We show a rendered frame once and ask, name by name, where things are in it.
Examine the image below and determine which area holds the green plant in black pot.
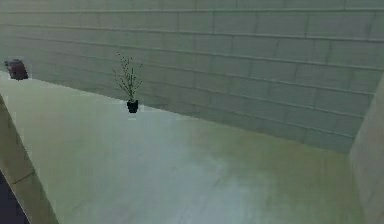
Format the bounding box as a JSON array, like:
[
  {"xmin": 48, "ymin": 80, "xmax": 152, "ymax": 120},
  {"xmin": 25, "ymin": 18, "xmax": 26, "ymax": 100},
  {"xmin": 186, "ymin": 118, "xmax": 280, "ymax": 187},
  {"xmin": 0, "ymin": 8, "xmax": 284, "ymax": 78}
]
[{"xmin": 112, "ymin": 51, "xmax": 144, "ymax": 114}]

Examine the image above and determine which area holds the dark brown box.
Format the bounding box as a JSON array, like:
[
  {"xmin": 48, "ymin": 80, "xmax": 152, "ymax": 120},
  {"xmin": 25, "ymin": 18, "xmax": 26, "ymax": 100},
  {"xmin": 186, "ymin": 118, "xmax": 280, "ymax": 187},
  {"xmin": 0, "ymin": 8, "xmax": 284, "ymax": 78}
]
[{"xmin": 4, "ymin": 58, "xmax": 30, "ymax": 81}]

